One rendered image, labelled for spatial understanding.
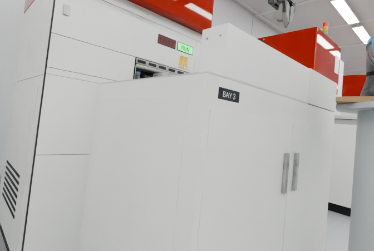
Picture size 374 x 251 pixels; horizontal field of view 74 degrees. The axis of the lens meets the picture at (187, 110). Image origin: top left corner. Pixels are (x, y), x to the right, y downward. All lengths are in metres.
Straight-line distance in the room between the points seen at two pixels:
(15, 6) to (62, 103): 1.68
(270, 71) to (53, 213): 0.95
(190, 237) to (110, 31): 0.88
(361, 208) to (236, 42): 0.73
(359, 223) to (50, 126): 1.16
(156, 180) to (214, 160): 0.18
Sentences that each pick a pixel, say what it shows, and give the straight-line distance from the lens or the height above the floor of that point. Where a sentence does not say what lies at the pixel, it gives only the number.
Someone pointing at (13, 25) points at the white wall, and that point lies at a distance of 2.61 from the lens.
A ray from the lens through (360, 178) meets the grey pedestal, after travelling 1.09.
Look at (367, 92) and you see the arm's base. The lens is 1.10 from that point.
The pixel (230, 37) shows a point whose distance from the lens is 0.68.
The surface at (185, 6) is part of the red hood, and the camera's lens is 1.41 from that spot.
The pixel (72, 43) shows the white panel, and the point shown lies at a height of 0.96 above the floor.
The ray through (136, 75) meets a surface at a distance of 1.19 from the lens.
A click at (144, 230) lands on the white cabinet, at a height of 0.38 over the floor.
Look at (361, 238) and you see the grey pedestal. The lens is 1.12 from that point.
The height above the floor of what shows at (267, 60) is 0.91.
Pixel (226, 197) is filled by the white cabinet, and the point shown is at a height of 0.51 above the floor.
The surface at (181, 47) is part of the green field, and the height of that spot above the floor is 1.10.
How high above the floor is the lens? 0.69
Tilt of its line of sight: 3 degrees up
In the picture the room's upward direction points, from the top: 6 degrees clockwise
